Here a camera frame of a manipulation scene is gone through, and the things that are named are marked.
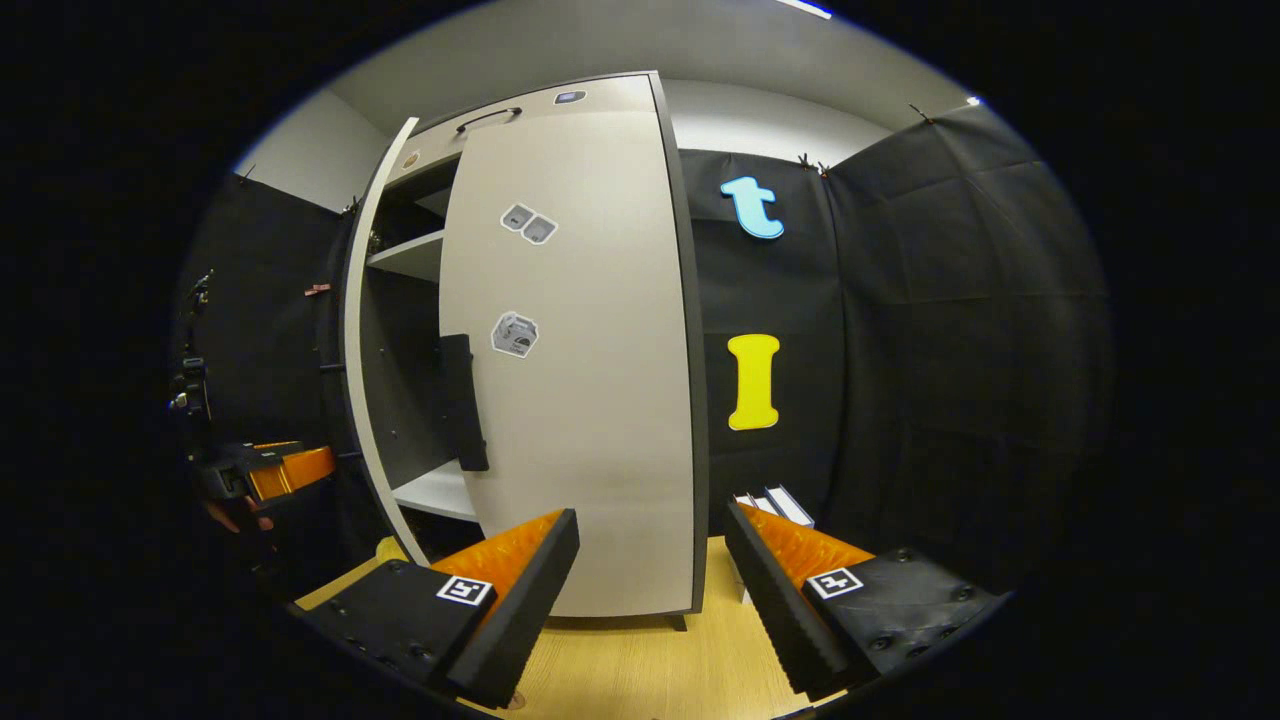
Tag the blue book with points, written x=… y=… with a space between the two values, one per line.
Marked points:
x=792 y=507

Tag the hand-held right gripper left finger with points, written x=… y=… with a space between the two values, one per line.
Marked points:
x=520 y=595

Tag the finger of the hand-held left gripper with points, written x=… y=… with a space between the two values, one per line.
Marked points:
x=270 y=445
x=295 y=470

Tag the white and pink book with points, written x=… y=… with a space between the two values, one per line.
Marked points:
x=744 y=500

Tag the grey book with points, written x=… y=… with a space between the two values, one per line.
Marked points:
x=764 y=500

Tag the white cabinet drawer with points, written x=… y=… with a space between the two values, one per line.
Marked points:
x=600 y=98

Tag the white cabinet door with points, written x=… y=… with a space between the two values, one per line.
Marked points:
x=590 y=400
x=360 y=380

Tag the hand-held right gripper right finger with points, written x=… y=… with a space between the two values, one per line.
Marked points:
x=775 y=595

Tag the grey and white cabinet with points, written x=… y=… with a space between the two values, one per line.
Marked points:
x=410 y=380

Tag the long ceiling light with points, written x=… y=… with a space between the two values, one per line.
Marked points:
x=805 y=8

